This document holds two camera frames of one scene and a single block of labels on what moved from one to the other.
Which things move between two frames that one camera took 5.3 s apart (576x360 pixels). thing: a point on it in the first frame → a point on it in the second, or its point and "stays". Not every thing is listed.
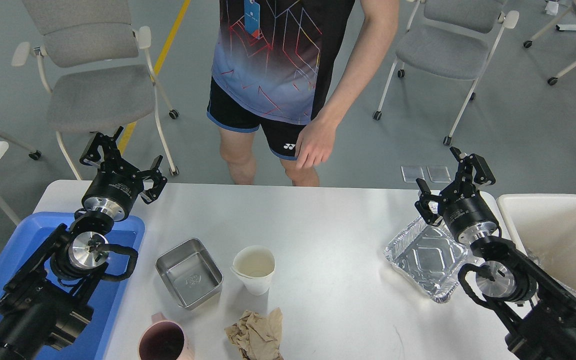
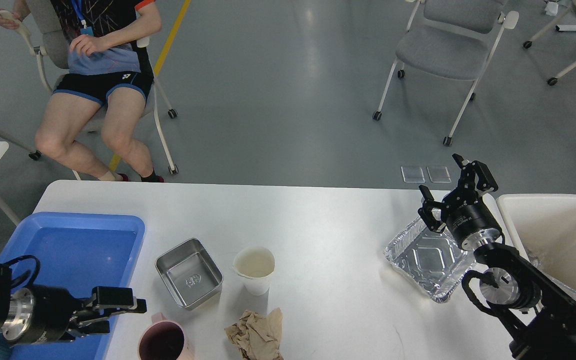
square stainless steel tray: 190,274 stays
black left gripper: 117,186 → 38,314
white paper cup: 255,265 stays
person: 271,62 → 108,62
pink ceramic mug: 164,339 stays
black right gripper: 466,213 stays
